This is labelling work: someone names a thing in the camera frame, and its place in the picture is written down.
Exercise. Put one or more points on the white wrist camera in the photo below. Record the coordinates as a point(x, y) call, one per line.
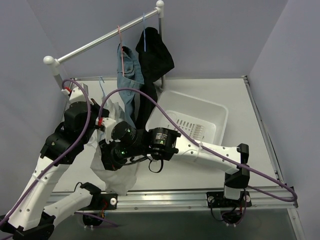
point(104, 130)
point(76, 95)

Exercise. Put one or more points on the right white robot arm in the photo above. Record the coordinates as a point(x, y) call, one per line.
point(125, 145)

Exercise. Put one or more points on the light blue wire hanger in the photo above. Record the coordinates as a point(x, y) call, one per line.
point(101, 85)

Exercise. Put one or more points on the white skirt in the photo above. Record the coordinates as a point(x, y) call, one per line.
point(118, 178)

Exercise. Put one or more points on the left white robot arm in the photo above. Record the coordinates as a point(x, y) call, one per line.
point(31, 218)

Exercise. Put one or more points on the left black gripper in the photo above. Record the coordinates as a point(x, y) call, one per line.
point(99, 110)

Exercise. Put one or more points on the blue denim skirt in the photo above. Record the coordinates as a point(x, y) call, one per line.
point(133, 79)

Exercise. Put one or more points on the silver clothes rack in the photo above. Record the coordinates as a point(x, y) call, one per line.
point(54, 63)

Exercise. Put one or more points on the pink wire hanger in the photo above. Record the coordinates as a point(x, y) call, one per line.
point(121, 50)

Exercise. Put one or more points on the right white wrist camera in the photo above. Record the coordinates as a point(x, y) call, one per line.
point(104, 130)

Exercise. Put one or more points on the white plastic basket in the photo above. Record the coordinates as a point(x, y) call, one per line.
point(202, 120)

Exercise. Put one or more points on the black garment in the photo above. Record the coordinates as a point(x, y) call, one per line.
point(155, 62)

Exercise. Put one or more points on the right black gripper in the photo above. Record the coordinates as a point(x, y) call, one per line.
point(105, 153)

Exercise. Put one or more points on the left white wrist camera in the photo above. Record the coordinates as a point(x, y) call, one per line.
point(76, 95)

